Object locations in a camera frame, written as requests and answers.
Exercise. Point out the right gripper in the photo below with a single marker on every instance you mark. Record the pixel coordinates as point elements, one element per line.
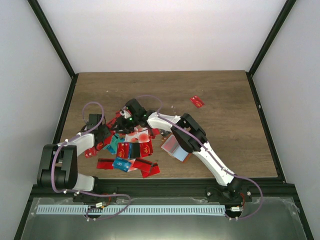
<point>122,126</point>

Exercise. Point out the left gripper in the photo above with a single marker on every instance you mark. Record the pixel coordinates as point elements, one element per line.
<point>107,131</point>

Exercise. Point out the brown leather card holder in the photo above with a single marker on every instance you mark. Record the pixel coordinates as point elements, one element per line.
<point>172,147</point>

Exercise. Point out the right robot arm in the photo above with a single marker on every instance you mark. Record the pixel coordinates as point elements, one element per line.
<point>190,136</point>

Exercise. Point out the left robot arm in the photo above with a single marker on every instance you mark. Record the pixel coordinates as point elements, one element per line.
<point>58,167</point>

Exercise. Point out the white card red circle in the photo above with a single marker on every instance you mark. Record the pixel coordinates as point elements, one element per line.
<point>137,137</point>

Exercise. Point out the blue bank card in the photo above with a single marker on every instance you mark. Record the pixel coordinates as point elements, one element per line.
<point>121,164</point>

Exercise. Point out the red striped card front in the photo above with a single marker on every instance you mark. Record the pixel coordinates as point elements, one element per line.
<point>154,170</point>

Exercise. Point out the lone red VIP card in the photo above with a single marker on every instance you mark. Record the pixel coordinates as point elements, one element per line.
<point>197,102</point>

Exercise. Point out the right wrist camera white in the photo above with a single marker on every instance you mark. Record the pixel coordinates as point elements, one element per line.
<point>124,112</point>

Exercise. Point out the black frame front beam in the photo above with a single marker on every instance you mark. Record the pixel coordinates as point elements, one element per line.
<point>188,188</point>

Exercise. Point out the light blue slotted rail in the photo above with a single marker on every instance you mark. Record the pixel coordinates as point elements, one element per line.
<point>201,210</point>

